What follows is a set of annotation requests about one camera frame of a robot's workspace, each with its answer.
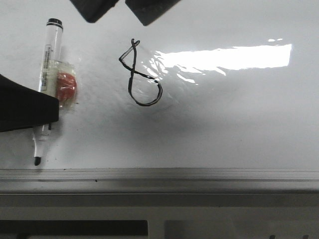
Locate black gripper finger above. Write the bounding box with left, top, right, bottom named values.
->
left=0, top=75, right=59, bottom=132
left=125, top=0, right=179, bottom=26

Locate silver aluminium whiteboard frame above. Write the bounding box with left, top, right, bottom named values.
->
left=0, top=168, right=319, bottom=195

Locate red magnet under clear tape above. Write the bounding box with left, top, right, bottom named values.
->
left=52, top=61, right=77, bottom=110

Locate white whiteboard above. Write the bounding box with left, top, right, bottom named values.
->
left=0, top=0, right=319, bottom=170

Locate black drawn number eight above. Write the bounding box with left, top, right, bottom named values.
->
left=118, top=38, right=163, bottom=107

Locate white black whiteboard marker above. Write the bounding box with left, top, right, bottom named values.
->
left=33, top=18, right=63, bottom=166

